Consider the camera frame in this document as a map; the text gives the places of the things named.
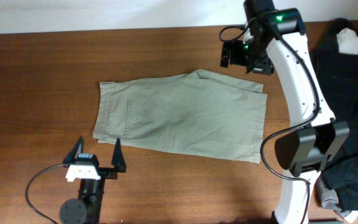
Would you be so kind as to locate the white cloth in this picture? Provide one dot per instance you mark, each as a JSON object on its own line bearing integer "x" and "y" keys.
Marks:
{"x": 347, "y": 41}

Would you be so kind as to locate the dark teal garment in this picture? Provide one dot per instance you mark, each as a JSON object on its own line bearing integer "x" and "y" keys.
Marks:
{"x": 342, "y": 178}

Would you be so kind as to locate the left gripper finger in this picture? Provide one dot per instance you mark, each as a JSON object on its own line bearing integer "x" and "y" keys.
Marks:
{"x": 118, "y": 160}
{"x": 73, "y": 154}

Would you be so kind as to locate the khaki green shorts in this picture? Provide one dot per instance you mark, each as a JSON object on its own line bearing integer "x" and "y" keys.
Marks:
{"x": 201, "y": 113}

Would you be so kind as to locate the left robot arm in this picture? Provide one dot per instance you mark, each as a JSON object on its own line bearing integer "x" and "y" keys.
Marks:
{"x": 86, "y": 208}

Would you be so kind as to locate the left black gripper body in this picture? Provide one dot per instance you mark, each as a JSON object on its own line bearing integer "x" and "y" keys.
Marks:
{"x": 108, "y": 171}

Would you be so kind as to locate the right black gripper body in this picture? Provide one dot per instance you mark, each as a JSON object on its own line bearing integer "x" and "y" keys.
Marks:
{"x": 236, "y": 54}

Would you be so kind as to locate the black garment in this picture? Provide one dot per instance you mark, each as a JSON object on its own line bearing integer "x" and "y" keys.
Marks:
{"x": 338, "y": 78}

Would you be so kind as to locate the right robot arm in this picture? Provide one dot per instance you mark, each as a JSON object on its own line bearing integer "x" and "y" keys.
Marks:
{"x": 274, "y": 41}

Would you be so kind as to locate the grey cloth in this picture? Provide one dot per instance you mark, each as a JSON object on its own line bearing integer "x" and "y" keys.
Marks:
{"x": 329, "y": 199}

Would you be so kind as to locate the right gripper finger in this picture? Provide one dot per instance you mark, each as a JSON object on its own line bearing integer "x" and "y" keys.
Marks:
{"x": 265, "y": 67}
{"x": 225, "y": 54}

